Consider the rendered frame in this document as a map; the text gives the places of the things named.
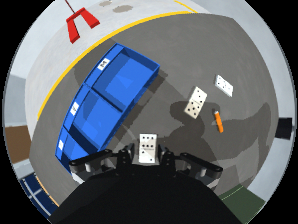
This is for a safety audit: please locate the blue three-compartment bin rack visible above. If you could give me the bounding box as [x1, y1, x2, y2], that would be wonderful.
[55, 42, 160, 175]

